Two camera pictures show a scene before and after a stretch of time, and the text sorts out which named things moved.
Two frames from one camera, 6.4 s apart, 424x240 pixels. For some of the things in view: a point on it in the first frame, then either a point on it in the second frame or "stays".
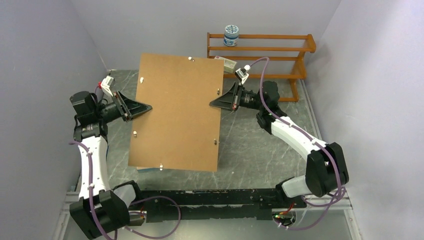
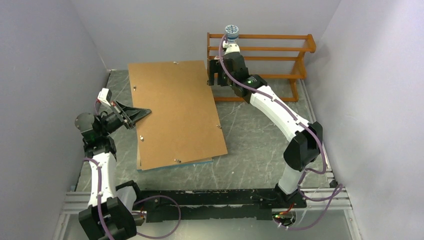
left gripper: x=130 y=108 -> x=130 y=115
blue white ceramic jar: x=231 y=35 stays
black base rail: x=203 y=204 stays
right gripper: x=231 y=99 -> x=215 y=67
